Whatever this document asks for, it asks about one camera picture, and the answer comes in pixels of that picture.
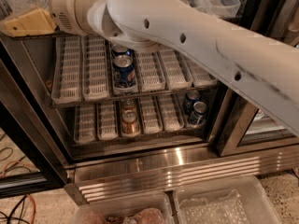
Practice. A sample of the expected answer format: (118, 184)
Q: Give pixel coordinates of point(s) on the dark blue can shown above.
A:
(190, 98)
(198, 113)

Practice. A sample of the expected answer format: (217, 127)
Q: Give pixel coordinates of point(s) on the middle shelf tray two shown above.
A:
(94, 68)

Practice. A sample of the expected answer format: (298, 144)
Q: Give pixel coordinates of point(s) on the front brown soda can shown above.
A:
(129, 122)

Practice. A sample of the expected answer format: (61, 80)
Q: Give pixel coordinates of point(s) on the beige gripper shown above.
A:
(69, 8)

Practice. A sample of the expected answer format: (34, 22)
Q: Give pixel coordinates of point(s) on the blue pepsi can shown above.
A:
(124, 72)
(119, 50)

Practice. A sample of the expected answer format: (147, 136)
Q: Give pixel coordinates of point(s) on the right glass fridge door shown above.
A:
(249, 128)

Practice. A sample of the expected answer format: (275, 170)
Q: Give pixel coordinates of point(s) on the rear brown soda can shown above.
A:
(128, 105)

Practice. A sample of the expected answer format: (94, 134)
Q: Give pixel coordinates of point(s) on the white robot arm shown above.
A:
(262, 70)

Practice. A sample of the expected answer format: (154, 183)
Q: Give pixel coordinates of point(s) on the front blue Pepsi can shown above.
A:
(124, 72)

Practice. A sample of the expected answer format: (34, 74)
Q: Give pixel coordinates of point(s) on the middle wire shelf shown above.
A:
(132, 96)

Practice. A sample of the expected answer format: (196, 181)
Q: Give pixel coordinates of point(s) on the rear blue Pepsi can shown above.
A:
(119, 50)

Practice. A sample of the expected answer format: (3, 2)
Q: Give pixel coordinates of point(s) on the wire shelf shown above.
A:
(25, 36)
(132, 96)

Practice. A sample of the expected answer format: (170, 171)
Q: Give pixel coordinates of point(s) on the middle shelf tray one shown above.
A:
(66, 87)

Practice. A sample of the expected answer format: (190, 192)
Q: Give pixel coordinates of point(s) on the top wire shelf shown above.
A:
(25, 36)

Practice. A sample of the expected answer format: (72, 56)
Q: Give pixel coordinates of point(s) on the middle shelf tray five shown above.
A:
(176, 71)

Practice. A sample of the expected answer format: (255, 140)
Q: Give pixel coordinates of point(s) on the middle shelf tray four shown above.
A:
(150, 72)

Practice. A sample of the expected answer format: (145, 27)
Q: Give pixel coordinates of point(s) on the rear dark blue can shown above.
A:
(190, 98)

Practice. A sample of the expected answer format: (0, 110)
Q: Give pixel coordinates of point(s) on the clear plastic bin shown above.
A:
(146, 208)
(235, 200)

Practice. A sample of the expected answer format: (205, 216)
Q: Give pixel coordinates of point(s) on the right clear plastic bin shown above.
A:
(235, 200)

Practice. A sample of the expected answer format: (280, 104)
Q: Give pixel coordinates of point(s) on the left clear plastic bin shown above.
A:
(146, 208)

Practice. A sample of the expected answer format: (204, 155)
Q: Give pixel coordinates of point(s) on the front dark blue can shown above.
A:
(198, 113)

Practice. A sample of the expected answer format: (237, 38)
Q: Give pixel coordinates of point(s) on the open left fridge door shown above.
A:
(21, 122)

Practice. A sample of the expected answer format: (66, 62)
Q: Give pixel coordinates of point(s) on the middle shelf tray six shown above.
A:
(201, 78)

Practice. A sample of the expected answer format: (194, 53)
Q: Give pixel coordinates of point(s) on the stainless steel fridge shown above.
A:
(101, 162)

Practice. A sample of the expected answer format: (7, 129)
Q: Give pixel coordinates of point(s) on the brown soda can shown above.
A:
(128, 105)
(129, 122)

